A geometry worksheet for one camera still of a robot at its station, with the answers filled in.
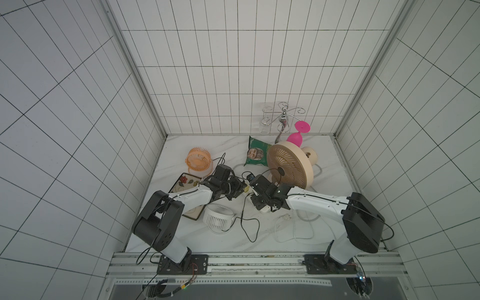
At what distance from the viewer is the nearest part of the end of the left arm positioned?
70cm

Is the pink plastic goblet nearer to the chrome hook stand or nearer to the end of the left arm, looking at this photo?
the chrome hook stand

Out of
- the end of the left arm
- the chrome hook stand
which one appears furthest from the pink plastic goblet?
the end of the left arm
